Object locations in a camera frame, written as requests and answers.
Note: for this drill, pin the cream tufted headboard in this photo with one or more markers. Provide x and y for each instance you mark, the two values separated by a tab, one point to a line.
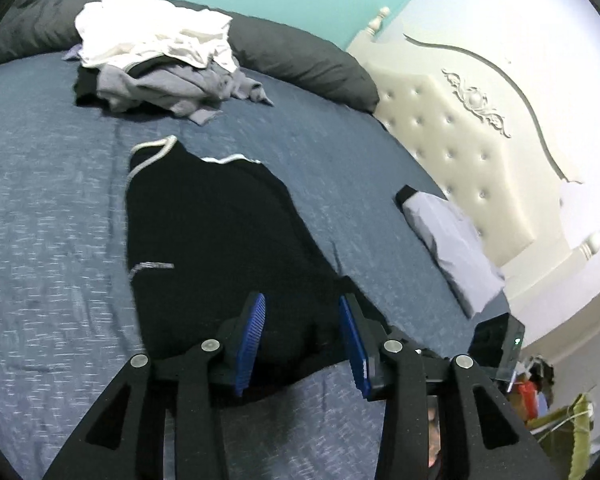
455	125

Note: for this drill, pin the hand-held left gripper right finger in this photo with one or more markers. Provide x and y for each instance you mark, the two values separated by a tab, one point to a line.
355	345

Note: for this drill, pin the bed with blue sheet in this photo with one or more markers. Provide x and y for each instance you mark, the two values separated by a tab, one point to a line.
40	185

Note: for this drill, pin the black sweater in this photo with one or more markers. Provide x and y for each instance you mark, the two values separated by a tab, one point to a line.
220	230

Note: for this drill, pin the yellow-green cloth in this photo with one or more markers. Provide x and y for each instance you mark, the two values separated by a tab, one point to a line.
580	440

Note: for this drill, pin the white garment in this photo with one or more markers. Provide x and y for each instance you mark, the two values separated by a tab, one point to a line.
145	30

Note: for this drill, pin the small blue-grey cloth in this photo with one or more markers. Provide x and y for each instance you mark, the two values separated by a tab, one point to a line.
72	53

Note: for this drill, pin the red cloth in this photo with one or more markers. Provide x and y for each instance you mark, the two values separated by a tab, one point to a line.
527	395

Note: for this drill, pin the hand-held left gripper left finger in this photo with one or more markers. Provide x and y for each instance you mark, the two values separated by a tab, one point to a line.
250	340

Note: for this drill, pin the grey garment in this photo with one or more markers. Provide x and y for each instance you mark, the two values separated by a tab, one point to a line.
170	90

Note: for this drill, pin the folded lavender garment black cuff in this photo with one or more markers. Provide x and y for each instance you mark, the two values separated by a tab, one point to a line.
455	250

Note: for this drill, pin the dark grey duvet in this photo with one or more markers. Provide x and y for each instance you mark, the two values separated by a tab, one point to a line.
305	65

